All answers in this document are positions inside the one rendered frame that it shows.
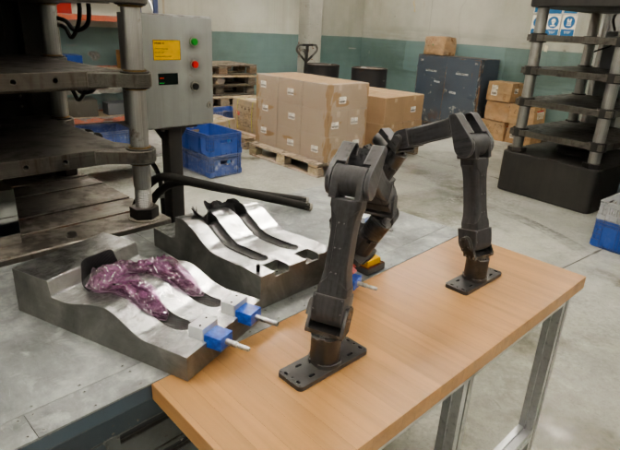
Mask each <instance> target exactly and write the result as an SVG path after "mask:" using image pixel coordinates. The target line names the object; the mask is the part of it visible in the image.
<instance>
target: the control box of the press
mask: <svg viewBox="0 0 620 450"><path fill-rule="evenodd" d="M140 14H141V28H142V42H143V57H144V69H146V70H147V71H150V73H151V76H152V87H150V89H147V90H146V101H147V116H148V130H153V129H154V130H155V131H156V132H157V134H158V135H159V136H160V138H161V146H162V163H163V172H172V173H177V174H181V175H184V171H183V149H182V135H183V133H184V131H185V129H186V128H187V127H190V128H194V126H197V125H198V124H211V123H213V80H212V30H211V18H210V17H203V16H188V15H172V14H156V13H140ZM116 15H117V27H118V38H119V50H120V62H121V70H123V69H125V61H124V49H123V37H122V25H121V13H120V12H116ZM123 97H124V108H125V124H128V125H129V121H128V109H127V96H126V90H125V89H123ZM160 199H161V213H162V214H164V215H166V216H168V217H169V218H171V220H172V223H173V222H175V217H179V216H183V215H184V214H185V194H184V186H183V185H182V186H176V187H174V188H171V189H169V190H168V191H166V192H165V193H164V194H162V195H161V197H160Z"/></svg>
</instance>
